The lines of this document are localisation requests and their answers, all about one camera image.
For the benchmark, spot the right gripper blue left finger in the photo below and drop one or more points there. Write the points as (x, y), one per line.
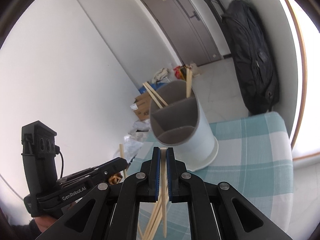
(154, 175)

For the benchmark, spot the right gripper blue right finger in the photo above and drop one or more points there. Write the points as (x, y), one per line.
(172, 174)

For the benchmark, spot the person's left hand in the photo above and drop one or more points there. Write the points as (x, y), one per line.
(44, 222)

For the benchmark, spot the white plastic bag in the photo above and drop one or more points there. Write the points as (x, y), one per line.
(134, 141)

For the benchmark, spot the white cylindrical utensil holder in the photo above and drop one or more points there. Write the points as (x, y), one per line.
(182, 125)

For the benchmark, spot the brown cardboard box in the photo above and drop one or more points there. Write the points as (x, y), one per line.
(141, 106)

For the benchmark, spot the teal plaid tablecloth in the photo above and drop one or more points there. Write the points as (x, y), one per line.
(255, 157)

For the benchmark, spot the wooden chopstick in holder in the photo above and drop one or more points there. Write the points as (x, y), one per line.
(189, 77)
(159, 101)

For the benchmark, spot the black backpack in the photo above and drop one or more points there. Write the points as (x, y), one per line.
(254, 64)

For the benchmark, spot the grey door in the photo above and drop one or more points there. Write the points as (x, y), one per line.
(185, 29)

